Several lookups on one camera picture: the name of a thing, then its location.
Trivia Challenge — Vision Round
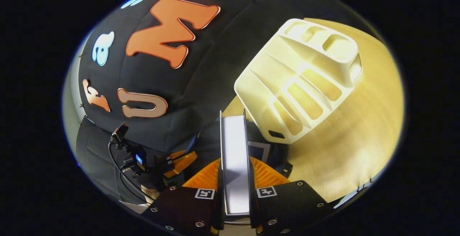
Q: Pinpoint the grey book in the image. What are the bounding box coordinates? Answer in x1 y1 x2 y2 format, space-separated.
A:
219 109 251 217

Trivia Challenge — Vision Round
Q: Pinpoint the white plastic bookshelf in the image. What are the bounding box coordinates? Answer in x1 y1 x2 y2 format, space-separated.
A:
234 18 363 145

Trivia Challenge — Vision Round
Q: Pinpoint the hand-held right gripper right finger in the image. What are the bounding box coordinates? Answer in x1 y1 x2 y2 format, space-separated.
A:
249 156 336 235

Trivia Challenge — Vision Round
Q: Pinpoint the black cable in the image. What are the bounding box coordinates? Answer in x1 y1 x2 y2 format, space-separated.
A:
108 141 151 205

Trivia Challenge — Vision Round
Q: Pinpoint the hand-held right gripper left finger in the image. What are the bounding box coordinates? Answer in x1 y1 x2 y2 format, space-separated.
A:
142 158 225 235

